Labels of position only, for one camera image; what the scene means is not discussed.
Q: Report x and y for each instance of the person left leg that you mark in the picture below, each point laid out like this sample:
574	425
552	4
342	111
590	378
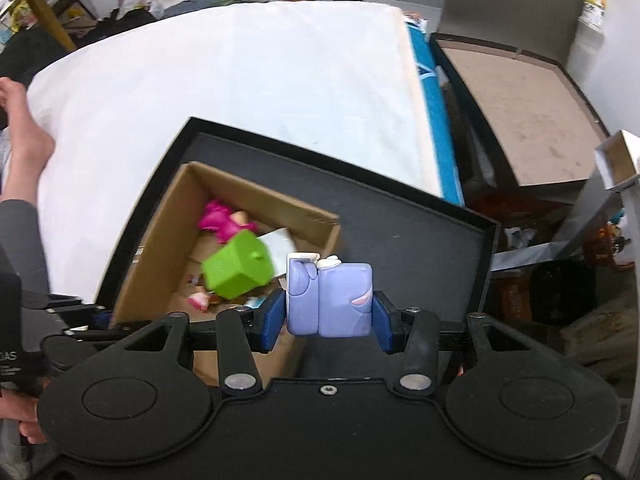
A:
25	151

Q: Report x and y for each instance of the black framed brown board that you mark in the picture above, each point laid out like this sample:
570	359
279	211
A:
527	130

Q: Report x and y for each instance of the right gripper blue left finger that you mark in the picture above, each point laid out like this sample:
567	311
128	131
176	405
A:
236	334

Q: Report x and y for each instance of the green hexagonal box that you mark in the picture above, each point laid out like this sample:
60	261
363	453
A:
238	267

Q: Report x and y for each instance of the white bed sheet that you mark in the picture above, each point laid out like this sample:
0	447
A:
337	78

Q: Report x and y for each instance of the blue patterned cushion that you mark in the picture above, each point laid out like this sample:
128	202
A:
436	111

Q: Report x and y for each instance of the pink bear figurine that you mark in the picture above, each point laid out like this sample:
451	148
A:
224	222

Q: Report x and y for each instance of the brown haired doll figurine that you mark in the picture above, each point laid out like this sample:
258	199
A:
204	301

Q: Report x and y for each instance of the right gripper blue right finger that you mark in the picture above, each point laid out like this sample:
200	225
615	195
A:
419	335

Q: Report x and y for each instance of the purple elephant cube toy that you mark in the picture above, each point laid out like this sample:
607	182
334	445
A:
328	297

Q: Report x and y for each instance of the brown cardboard box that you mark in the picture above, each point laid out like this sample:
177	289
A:
205	249

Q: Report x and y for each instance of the person left hand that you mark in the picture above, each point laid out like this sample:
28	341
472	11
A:
21	408

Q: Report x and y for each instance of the black shallow tray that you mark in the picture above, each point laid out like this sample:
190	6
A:
424	252

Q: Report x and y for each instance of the white power adapter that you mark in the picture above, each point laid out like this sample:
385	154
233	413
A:
279	244

